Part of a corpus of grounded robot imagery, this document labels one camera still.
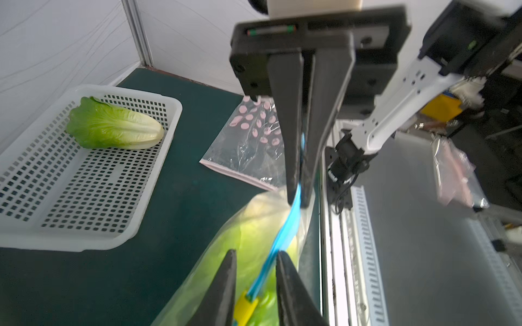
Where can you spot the spare plastic bags pile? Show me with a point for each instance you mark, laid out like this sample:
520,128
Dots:
455,176

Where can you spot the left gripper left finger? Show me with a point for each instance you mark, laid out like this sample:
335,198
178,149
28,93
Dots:
217,305

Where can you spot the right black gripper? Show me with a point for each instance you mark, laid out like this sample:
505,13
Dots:
352,57

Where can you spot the clear blue zipper bag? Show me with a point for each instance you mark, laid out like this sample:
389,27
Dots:
253,261

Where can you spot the white plastic basket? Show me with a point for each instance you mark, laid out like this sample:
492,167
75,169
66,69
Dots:
58,196

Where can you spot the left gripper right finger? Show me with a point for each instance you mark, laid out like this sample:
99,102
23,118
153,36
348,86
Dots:
295,306

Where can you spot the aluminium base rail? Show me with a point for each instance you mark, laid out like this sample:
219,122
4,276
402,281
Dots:
352,287

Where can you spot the pink dotted zipper bag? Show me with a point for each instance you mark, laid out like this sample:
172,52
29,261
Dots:
250,147

